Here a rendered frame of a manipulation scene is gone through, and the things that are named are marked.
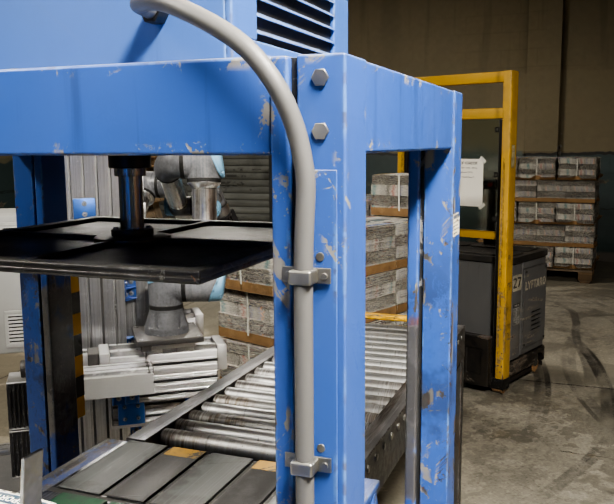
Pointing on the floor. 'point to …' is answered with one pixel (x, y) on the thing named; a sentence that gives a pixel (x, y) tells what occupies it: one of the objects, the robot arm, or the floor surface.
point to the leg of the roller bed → (458, 433)
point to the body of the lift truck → (528, 286)
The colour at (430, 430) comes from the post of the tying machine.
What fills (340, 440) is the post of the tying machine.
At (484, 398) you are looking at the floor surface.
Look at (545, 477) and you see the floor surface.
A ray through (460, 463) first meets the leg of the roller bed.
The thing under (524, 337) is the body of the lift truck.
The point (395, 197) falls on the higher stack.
